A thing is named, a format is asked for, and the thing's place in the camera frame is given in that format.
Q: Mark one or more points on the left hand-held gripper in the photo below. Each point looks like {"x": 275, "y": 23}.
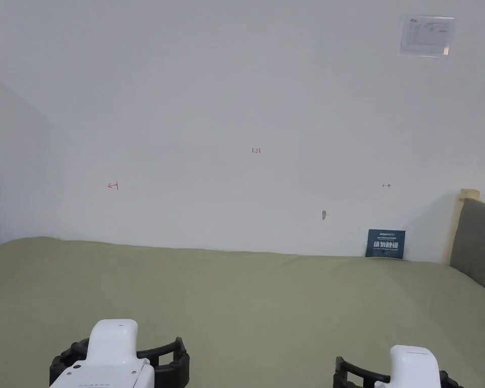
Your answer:
{"x": 112, "y": 343}

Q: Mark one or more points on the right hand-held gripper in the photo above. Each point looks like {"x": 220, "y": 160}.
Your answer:
{"x": 414, "y": 367}

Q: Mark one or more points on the dark blue printed card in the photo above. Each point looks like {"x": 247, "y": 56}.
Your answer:
{"x": 385, "y": 244}

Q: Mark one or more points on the bed with pale green sheet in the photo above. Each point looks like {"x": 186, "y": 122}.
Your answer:
{"x": 250, "y": 299}

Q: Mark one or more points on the grey padded headboard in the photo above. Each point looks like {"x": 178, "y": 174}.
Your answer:
{"x": 479, "y": 242}

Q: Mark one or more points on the white paper notice in sleeve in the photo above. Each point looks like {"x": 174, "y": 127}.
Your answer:
{"x": 427, "y": 35}

